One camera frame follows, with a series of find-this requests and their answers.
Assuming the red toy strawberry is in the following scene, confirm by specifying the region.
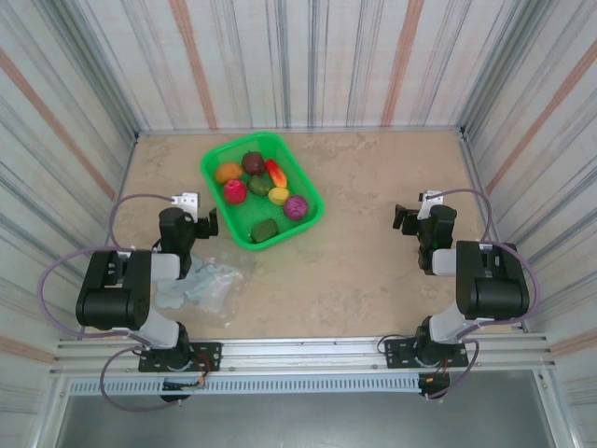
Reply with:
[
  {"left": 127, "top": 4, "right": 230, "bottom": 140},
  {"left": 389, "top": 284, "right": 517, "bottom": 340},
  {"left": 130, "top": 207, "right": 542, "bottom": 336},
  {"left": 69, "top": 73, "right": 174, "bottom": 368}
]
[{"left": 222, "top": 178, "right": 248, "bottom": 205}]

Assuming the dark green toy vegetable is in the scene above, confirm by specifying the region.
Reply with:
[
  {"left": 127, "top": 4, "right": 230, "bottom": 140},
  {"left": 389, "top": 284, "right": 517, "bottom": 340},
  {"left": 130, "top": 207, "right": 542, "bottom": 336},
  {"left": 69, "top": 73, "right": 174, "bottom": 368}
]
[{"left": 250, "top": 218, "right": 280, "bottom": 244}]

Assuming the clear zip-top bag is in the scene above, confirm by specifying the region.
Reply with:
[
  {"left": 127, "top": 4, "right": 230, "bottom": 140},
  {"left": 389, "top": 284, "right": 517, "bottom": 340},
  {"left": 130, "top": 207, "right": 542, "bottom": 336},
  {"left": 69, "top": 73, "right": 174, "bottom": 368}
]
[{"left": 156, "top": 251, "right": 257, "bottom": 328}]

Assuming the green toy bell pepper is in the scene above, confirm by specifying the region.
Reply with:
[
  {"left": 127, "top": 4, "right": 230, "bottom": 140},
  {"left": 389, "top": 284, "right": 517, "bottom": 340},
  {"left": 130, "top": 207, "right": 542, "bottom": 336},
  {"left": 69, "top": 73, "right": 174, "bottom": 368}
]
[{"left": 246, "top": 175, "right": 271, "bottom": 197}]

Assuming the green plastic basket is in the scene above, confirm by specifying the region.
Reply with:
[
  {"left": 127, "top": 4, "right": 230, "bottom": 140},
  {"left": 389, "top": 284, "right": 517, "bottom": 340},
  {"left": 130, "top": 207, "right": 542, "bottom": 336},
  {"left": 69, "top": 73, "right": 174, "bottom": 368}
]
[{"left": 200, "top": 132, "right": 326, "bottom": 252}]

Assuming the dark red toy fruit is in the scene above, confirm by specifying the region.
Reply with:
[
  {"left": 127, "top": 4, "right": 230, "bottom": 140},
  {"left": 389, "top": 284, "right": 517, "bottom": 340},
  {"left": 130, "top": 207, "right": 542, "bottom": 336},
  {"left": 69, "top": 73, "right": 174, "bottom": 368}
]
[{"left": 241, "top": 149, "right": 267, "bottom": 177}]

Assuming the red yellow toy pepper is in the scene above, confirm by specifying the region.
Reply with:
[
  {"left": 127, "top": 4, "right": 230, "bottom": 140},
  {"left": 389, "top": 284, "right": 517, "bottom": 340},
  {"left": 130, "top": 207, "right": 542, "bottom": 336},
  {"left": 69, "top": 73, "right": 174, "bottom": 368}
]
[{"left": 264, "top": 158, "right": 288, "bottom": 189}]

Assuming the purple toy cabbage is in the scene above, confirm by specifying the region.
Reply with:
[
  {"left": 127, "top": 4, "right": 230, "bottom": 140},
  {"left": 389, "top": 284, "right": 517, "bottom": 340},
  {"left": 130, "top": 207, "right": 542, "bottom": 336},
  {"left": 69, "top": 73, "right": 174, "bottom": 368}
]
[{"left": 283, "top": 194, "right": 311, "bottom": 222}]

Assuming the orange toy fruit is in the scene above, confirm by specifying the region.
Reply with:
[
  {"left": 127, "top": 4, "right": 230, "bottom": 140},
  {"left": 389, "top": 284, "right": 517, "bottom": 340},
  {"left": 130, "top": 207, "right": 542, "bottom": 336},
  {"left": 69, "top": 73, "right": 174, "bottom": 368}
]
[{"left": 215, "top": 161, "right": 243, "bottom": 184}]

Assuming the black connector box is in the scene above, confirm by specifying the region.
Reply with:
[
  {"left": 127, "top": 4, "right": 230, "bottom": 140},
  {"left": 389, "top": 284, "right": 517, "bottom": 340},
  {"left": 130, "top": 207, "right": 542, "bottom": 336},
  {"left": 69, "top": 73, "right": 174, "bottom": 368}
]
[
  {"left": 417, "top": 372, "right": 451, "bottom": 401},
  {"left": 160, "top": 378, "right": 193, "bottom": 403}
]

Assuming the grey metal panel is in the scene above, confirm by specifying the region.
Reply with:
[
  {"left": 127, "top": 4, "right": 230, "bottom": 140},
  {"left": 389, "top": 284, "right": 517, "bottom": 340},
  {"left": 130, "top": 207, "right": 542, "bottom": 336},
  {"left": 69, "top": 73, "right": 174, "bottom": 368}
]
[{"left": 55, "top": 371, "right": 561, "bottom": 448}]

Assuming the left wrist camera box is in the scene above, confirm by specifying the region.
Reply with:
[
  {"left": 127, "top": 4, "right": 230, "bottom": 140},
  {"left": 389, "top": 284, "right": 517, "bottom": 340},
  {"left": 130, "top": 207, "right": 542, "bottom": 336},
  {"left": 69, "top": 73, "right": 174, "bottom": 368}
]
[{"left": 170, "top": 191, "right": 201, "bottom": 217}]

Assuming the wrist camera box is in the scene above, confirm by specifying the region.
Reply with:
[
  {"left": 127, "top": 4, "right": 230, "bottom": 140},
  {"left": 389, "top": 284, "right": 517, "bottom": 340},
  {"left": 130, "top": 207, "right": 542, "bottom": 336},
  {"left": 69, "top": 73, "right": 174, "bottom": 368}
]
[
  {"left": 170, "top": 191, "right": 201, "bottom": 217},
  {"left": 417, "top": 189, "right": 445, "bottom": 220}
]

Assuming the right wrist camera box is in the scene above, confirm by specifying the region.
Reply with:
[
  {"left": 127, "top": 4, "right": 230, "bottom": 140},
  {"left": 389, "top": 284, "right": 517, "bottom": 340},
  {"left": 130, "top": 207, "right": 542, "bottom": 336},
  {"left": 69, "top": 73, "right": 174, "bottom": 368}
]
[{"left": 417, "top": 189, "right": 445, "bottom": 220}]

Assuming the aluminium frame side rail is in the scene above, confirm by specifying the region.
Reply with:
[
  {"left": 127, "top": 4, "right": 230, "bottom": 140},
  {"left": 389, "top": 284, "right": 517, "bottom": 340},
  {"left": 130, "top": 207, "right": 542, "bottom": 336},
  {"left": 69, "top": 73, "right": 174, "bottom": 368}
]
[
  {"left": 459, "top": 125, "right": 531, "bottom": 333},
  {"left": 110, "top": 132, "right": 140, "bottom": 216}
]

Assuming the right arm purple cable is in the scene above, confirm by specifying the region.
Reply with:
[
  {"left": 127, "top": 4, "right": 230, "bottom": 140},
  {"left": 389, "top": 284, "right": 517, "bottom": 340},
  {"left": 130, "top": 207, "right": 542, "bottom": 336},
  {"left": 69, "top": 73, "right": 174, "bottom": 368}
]
[{"left": 422, "top": 188, "right": 541, "bottom": 402}]

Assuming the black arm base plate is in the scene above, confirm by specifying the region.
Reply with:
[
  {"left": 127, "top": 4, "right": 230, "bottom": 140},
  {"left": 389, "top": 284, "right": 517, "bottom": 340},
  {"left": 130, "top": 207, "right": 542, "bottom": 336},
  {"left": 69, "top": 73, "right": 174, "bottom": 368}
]
[
  {"left": 138, "top": 342, "right": 223, "bottom": 373},
  {"left": 382, "top": 338, "right": 469, "bottom": 370}
]

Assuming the aluminium mounting rail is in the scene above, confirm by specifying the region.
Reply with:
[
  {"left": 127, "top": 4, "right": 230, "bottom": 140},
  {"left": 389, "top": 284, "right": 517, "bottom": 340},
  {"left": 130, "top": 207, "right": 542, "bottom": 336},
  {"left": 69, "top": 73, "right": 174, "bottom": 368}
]
[{"left": 49, "top": 331, "right": 559, "bottom": 375}]

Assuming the white slotted cable duct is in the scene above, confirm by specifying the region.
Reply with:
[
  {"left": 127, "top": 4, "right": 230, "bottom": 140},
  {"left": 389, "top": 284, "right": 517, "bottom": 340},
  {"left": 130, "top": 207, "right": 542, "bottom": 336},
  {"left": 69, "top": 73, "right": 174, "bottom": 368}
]
[{"left": 67, "top": 375, "right": 422, "bottom": 397}]

